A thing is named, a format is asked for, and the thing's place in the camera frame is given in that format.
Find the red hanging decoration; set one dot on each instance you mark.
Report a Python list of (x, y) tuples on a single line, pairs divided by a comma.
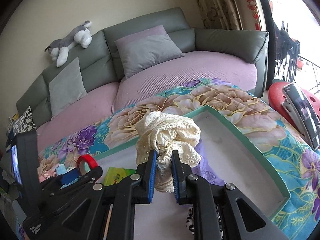
[(252, 6)]

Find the red plastic stool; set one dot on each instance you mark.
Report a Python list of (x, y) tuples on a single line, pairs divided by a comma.
[(276, 98)]

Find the pink sofa seat cover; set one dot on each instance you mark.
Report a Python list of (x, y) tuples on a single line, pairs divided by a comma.
[(107, 99)]

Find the grey sofa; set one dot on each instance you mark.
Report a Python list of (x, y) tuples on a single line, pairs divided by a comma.
[(100, 62)]

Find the teal shallow cardboard box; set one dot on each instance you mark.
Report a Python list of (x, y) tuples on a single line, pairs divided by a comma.
[(235, 159)]

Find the patterned beige curtain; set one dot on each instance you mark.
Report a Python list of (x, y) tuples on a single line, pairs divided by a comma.
[(220, 14)]

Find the red tape roll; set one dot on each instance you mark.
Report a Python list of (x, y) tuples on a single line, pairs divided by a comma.
[(85, 160)]

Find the phone on stool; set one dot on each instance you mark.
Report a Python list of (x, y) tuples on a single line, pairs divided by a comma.
[(300, 110)]

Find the blue face mask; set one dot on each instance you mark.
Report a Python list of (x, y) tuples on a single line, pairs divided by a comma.
[(70, 175)]

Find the grey purple right cushion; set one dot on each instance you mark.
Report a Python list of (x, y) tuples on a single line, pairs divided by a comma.
[(145, 49)]

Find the black white patterned pillow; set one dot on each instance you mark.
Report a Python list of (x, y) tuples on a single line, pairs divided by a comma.
[(24, 123)]

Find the grey white plush dog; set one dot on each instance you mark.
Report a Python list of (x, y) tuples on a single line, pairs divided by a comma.
[(59, 49)]

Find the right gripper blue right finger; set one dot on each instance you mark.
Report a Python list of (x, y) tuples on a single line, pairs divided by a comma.
[(177, 175)]

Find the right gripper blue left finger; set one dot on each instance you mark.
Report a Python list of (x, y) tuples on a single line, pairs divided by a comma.
[(151, 174)]

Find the pink white fluffy cloth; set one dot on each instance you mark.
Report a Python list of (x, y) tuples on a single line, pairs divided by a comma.
[(44, 174)]

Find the black white leopard scrunchie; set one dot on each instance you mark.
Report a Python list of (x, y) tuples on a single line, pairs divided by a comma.
[(190, 221)]

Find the cream lace scrunchie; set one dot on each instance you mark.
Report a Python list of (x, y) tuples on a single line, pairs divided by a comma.
[(166, 133)]

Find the grey left cushion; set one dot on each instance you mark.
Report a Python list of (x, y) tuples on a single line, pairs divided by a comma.
[(66, 88)]

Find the purple tissue pack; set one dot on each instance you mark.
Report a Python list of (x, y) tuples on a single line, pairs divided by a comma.
[(203, 168)]

